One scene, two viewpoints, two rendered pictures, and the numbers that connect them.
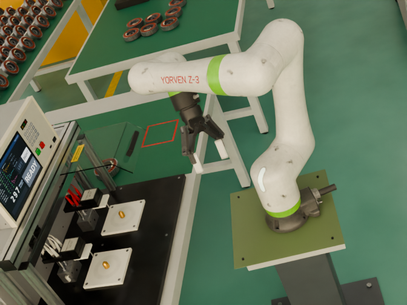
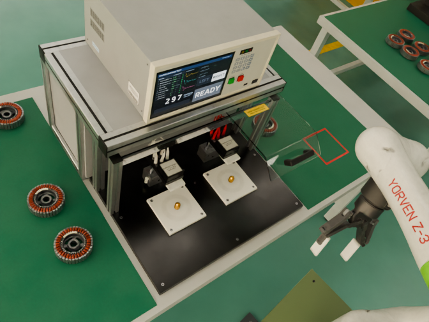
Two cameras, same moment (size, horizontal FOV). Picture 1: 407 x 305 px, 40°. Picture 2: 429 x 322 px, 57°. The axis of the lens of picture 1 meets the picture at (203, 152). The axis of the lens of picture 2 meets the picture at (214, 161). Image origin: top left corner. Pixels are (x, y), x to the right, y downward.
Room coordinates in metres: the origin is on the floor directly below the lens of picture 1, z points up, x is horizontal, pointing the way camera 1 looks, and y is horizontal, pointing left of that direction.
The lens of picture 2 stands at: (0.80, 0.23, 1.94)
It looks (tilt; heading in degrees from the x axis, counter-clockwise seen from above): 50 degrees down; 15
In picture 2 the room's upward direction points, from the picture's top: 21 degrees clockwise
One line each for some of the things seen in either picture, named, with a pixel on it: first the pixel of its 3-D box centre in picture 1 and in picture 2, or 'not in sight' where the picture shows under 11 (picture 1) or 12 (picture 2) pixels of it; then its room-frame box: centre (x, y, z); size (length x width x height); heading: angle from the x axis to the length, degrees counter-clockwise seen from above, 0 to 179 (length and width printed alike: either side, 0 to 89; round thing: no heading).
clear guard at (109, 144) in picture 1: (97, 153); (268, 127); (1.78, 0.36, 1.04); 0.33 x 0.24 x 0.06; 68
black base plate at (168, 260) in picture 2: (114, 244); (201, 193); (1.59, 0.44, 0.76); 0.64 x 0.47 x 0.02; 158
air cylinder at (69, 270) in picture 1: (69, 268); (155, 174); (1.53, 0.61, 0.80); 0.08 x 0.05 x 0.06; 158
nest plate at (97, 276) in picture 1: (108, 267); (176, 207); (1.47, 0.47, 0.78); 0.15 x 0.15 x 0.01; 68
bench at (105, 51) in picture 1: (191, 33); (424, 80); (3.86, -0.28, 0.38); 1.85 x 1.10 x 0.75; 158
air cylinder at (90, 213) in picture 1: (88, 219); (209, 150); (1.75, 0.52, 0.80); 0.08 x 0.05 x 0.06; 158
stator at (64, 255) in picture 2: not in sight; (73, 245); (1.17, 0.65, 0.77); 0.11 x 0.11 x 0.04
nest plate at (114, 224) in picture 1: (123, 217); (230, 181); (1.70, 0.38, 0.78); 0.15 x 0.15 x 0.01; 68
